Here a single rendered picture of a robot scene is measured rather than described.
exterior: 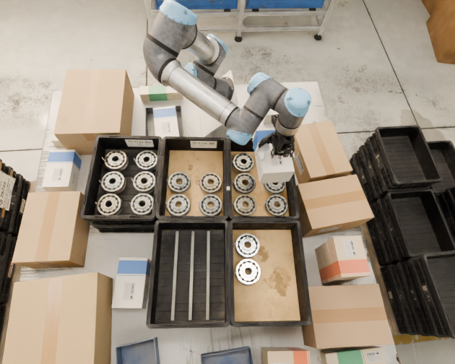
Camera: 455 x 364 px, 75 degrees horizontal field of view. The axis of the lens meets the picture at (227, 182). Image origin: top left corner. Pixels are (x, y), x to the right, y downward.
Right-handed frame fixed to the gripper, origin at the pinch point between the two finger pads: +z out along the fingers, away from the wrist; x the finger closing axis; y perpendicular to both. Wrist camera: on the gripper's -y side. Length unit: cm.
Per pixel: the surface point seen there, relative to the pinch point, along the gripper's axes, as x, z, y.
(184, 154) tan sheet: -35.6, 28.1, -17.3
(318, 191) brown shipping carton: 25.5, 24.8, 8.4
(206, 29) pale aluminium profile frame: -12, 99, -192
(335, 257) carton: 23.5, 20.0, 39.3
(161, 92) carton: -47, 35, -63
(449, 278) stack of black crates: 103, 61, 51
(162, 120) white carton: -46, 32, -41
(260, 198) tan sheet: -1.7, 27.8, 8.3
